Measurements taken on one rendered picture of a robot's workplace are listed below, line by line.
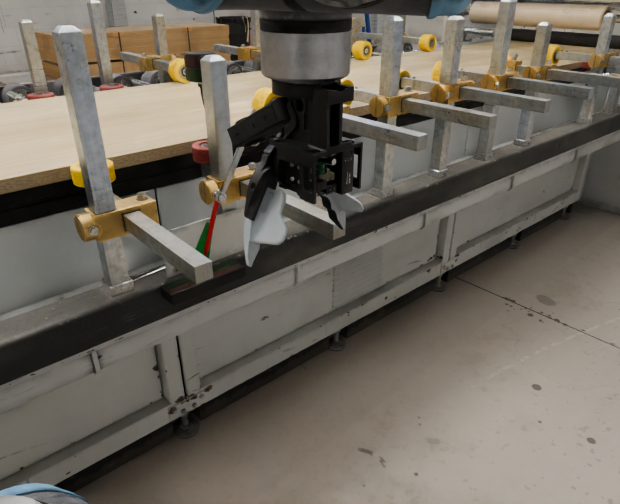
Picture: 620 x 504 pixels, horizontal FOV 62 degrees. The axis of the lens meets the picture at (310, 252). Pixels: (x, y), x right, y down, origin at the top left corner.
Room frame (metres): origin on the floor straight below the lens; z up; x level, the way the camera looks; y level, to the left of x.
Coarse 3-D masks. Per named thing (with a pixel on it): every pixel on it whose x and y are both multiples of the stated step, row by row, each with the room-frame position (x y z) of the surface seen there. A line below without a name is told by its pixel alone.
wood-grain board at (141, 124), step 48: (480, 48) 2.96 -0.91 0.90; (528, 48) 2.96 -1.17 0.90; (96, 96) 1.68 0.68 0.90; (144, 96) 1.68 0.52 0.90; (192, 96) 1.68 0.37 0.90; (240, 96) 1.68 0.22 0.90; (0, 144) 1.14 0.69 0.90; (48, 144) 1.14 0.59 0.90; (144, 144) 1.14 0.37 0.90; (192, 144) 1.17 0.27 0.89; (0, 192) 0.90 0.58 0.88
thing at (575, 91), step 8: (464, 72) 1.78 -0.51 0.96; (472, 72) 1.76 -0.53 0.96; (480, 72) 1.76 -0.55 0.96; (472, 80) 1.76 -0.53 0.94; (480, 80) 1.73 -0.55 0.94; (512, 80) 1.65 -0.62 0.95; (520, 80) 1.63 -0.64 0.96; (528, 80) 1.61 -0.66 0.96; (536, 80) 1.61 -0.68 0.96; (520, 88) 1.63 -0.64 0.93; (528, 88) 1.61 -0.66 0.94; (536, 88) 1.59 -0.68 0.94; (544, 88) 1.57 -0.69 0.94; (552, 88) 1.55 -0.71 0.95; (560, 88) 1.54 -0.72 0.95; (568, 88) 1.52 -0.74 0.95; (576, 88) 1.50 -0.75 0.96; (584, 88) 1.49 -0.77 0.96; (592, 88) 1.48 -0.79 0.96; (568, 96) 1.51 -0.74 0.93; (576, 96) 1.50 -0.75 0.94; (584, 96) 1.48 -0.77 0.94; (592, 96) 1.49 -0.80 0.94
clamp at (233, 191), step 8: (240, 168) 1.06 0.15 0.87; (208, 176) 1.01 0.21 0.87; (240, 176) 1.01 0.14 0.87; (248, 176) 1.02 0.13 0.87; (200, 184) 0.99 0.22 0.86; (208, 184) 0.97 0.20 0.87; (216, 184) 0.98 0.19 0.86; (232, 184) 1.00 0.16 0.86; (200, 192) 0.99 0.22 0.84; (208, 192) 0.97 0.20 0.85; (232, 192) 0.99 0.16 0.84; (240, 192) 1.01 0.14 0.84; (208, 200) 0.97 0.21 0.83; (232, 200) 0.99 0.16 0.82
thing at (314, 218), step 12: (204, 168) 1.11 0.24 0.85; (288, 204) 0.89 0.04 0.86; (300, 204) 0.88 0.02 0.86; (288, 216) 0.89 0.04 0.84; (300, 216) 0.86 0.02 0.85; (312, 216) 0.84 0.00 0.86; (324, 216) 0.83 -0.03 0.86; (312, 228) 0.84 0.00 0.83; (324, 228) 0.81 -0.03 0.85; (336, 228) 0.80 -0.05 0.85
